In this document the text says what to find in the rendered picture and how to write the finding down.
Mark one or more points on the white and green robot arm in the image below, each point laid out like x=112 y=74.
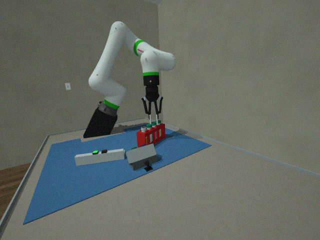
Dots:
x=152 y=60

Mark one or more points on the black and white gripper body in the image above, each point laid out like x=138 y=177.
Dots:
x=152 y=91

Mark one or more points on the blue flat mat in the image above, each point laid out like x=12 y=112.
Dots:
x=62 y=184

